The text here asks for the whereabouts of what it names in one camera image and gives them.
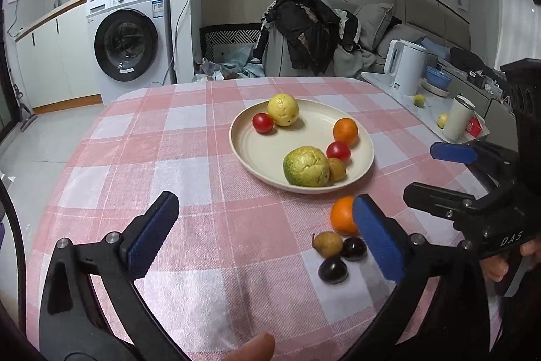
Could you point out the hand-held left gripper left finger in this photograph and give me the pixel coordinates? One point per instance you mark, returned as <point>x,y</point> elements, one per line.
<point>152,236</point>

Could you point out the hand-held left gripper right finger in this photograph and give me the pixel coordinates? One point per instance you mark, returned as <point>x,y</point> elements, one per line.
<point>378,239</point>

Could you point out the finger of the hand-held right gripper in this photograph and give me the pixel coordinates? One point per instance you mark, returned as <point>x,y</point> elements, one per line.
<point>439,198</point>
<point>452,153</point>

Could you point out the dark purple plum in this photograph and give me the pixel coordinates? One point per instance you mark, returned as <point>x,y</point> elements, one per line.
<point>354,249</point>
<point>333,271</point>

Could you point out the orange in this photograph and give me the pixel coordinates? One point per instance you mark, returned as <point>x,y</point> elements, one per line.
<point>343,217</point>
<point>345,131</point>

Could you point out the brown kiwi fruit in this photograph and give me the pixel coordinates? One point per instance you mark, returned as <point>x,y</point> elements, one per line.
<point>338,170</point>
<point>328,244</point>

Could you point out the red tomato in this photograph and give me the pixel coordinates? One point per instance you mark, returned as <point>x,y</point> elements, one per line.
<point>338,151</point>
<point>263,123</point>

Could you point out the bumpy green guava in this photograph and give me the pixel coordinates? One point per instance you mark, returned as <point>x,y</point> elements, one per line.
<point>306,167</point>

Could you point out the cream round plate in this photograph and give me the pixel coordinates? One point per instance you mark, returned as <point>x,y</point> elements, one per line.
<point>270,151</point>

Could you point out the smooth yellow round fruit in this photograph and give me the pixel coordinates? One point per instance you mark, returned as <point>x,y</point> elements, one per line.
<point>283,110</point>

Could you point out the person's right hand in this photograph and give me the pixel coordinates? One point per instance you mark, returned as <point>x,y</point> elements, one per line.
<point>495,268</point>

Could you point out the person's left hand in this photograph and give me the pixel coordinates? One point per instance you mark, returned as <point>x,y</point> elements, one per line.
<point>253,350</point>

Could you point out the white tumbler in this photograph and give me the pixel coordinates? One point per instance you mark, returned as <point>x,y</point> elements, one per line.
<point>458,120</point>

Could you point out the red snack packet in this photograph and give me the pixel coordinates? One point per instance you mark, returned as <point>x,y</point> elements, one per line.
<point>475,125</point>

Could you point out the small green fruit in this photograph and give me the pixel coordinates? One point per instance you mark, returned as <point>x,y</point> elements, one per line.
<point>419,101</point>

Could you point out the white side table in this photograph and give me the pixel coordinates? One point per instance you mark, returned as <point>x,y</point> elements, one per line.
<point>405,107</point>

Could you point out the blue bowl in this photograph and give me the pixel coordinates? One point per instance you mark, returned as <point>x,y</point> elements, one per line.
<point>438,78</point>

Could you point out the pink checked tablecloth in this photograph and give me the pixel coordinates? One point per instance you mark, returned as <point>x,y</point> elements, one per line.
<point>190,158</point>

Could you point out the white electric kettle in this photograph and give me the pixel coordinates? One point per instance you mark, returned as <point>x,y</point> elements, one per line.
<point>408,67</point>

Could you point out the grey sofa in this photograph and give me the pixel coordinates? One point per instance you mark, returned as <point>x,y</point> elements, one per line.
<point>439,31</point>

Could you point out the grey pillow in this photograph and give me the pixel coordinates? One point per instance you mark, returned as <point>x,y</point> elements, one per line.
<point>374,22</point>

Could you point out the black jacket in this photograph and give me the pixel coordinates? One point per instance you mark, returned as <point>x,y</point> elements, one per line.
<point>306,31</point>

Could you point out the white kitchen counter cabinet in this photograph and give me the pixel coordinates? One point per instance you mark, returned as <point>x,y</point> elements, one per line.
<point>55,60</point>

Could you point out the black chevron patterned basket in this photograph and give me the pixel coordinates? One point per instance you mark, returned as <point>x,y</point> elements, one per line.
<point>230,37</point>

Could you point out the white washing machine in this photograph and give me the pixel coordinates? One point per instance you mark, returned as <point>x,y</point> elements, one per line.
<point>126,5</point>

